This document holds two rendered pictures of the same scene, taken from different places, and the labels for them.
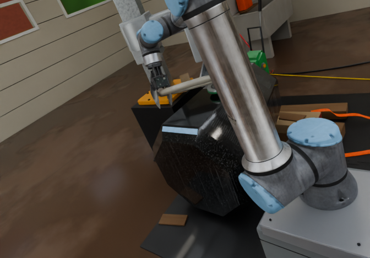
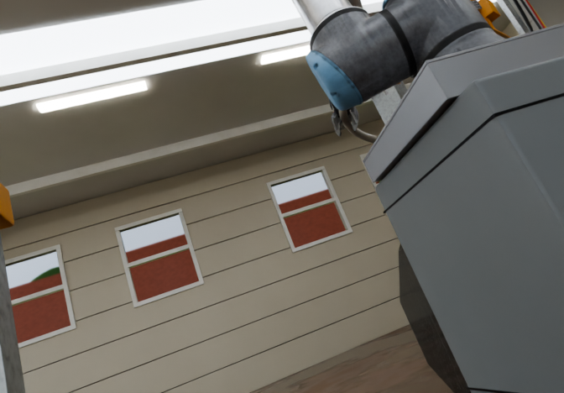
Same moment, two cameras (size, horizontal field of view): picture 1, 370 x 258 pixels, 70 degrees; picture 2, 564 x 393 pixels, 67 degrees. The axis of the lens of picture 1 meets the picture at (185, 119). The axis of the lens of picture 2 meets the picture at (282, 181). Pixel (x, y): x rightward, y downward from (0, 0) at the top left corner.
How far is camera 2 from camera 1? 1.15 m
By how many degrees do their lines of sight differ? 51
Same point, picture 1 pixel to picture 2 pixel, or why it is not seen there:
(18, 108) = (310, 334)
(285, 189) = (338, 44)
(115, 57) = not seen: hidden behind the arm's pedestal
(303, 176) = (368, 26)
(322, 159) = (404, 4)
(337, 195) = not seen: hidden behind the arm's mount
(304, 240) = (389, 128)
